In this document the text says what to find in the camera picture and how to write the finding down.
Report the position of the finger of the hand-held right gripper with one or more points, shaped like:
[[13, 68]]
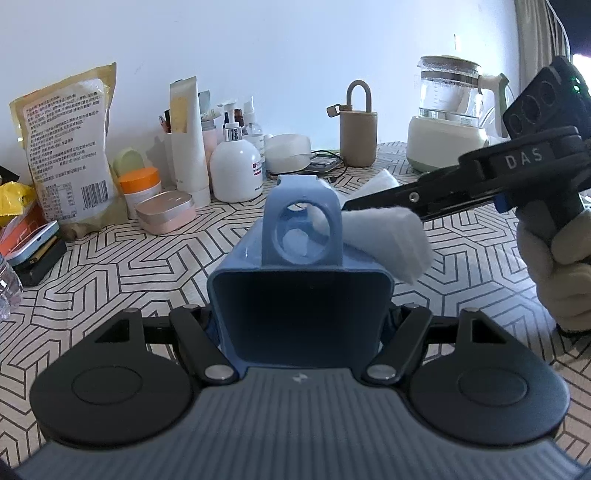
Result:
[[457, 207], [415, 189]]

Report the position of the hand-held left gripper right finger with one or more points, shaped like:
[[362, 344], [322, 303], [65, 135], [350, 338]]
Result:
[[390, 323]]

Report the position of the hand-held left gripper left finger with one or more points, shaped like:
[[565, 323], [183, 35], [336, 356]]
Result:
[[211, 332]]

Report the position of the white wet wipe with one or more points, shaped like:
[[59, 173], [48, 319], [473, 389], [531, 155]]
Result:
[[397, 240]]

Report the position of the blue plastic container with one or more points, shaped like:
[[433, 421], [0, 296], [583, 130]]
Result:
[[300, 314]]

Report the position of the person's right hand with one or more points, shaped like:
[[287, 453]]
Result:
[[563, 277]]

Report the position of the cream kettle base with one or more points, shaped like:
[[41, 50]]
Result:
[[443, 145]]

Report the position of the geometric patterned tablecloth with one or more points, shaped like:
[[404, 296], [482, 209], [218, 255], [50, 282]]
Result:
[[138, 277]]

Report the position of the grey flat device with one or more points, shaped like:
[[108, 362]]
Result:
[[325, 162]]

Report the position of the glass kettle jug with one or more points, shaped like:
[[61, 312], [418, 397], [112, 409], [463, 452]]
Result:
[[450, 92]]

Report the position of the pink case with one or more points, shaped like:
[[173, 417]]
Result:
[[166, 211]]

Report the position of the white round lamp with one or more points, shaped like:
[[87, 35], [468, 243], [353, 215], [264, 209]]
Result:
[[287, 152]]

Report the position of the beige curtain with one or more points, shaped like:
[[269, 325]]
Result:
[[542, 27]]

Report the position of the orange lid jar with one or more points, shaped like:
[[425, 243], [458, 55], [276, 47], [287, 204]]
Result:
[[141, 187]]

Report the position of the white pump bottle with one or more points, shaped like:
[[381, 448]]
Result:
[[235, 170]]

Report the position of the clear spray bottle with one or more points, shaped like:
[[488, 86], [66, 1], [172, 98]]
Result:
[[253, 127]]

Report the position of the black box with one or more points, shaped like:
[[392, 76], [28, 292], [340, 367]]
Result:
[[44, 263]]

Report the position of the green round compact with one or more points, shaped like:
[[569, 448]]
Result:
[[128, 162]]

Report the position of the white tube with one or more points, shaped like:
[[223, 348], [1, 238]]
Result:
[[189, 143]]

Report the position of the pink bottle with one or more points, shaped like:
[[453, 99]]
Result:
[[210, 141]]

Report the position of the brown glass bottle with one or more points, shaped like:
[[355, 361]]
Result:
[[238, 117]]

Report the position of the orange box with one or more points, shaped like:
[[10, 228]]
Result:
[[23, 228]]

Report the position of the beige refill pouch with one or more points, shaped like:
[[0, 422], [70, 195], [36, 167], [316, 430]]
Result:
[[64, 152]]

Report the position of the yellow packet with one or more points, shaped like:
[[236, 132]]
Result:
[[16, 203]]

